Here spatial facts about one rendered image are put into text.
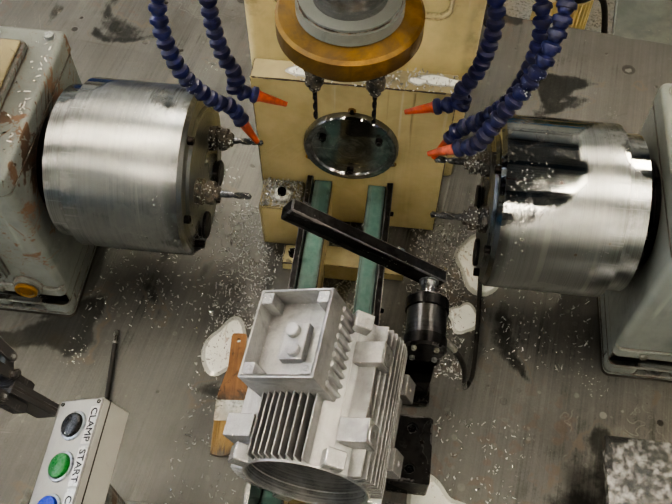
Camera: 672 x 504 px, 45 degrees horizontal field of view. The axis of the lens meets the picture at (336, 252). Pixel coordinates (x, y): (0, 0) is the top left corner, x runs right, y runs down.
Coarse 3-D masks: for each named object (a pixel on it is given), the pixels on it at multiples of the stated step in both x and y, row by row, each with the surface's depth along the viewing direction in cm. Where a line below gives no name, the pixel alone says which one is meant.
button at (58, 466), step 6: (54, 456) 95; (60, 456) 94; (66, 456) 94; (54, 462) 94; (60, 462) 94; (66, 462) 93; (48, 468) 94; (54, 468) 94; (60, 468) 93; (66, 468) 93; (54, 474) 93; (60, 474) 93
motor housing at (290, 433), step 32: (352, 352) 100; (352, 384) 98; (384, 384) 100; (256, 416) 96; (288, 416) 94; (320, 416) 95; (352, 416) 96; (384, 416) 98; (256, 448) 94; (288, 448) 92; (320, 448) 93; (384, 448) 97; (256, 480) 103; (288, 480) 106; (320, 480) 106; (352, 480) 93; (384, 480) 98
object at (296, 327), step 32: (320, 288) 98; (256, 320) 99; (288, 320) 101; (320, 320) 99; (352, 320) 101; (256, 352) 99; (288, 352) 96; (320, 352) 93; (256, 384) 96; (288, 384) 94; (320, 384) 93
